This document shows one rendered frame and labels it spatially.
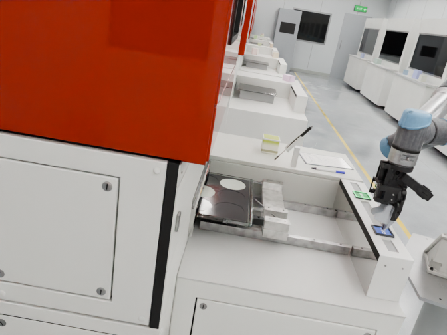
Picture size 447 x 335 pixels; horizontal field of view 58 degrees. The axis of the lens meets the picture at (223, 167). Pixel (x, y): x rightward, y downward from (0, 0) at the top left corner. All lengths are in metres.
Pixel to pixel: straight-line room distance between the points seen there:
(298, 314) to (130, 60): 0.80
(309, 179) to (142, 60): 1.06
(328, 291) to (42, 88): 0.89
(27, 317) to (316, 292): 0.73
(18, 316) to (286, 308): 0.67
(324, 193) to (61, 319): 1.08
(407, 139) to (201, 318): 0.75
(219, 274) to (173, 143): 0.52
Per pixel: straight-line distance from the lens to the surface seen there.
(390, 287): 1.26
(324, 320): 1.22
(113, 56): 0.76
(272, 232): 1.32
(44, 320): 1.07
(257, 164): 1.62
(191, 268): 1.17
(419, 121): 1.19
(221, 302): 1.18
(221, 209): 1.34
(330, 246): 1.40
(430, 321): 1.62
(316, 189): 1.67
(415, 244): 1.67
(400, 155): 1.20
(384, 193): 1.23
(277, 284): 1.19
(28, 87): 0.83
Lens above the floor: 1.50
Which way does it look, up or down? 21 degrees down
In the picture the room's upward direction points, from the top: 10 degrees clockwise
